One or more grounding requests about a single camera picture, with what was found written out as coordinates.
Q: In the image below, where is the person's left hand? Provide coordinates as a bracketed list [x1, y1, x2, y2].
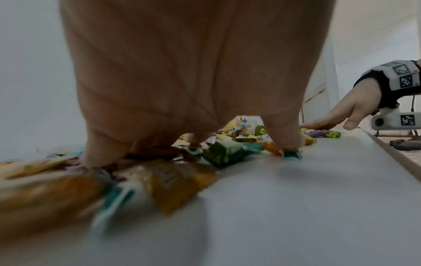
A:
[59, 0, 338, 168]

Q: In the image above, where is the pile of assorted snack packets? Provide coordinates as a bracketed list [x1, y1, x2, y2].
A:
[0, 117, 342, 243]

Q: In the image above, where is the white door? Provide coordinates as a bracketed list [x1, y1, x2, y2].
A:
[301, 39, 341, 126]

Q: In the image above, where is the white marker wrist band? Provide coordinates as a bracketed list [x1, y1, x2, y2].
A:
[361, 59, 421, 92]

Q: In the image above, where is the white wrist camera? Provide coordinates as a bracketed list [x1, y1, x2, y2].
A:
[371, 106, 421, 131]

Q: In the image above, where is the person's right hand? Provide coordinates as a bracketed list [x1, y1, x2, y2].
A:
[300, 67, 400, 131]

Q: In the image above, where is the dark grey slipper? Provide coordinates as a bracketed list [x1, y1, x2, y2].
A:
[389, 138, 421, 152]

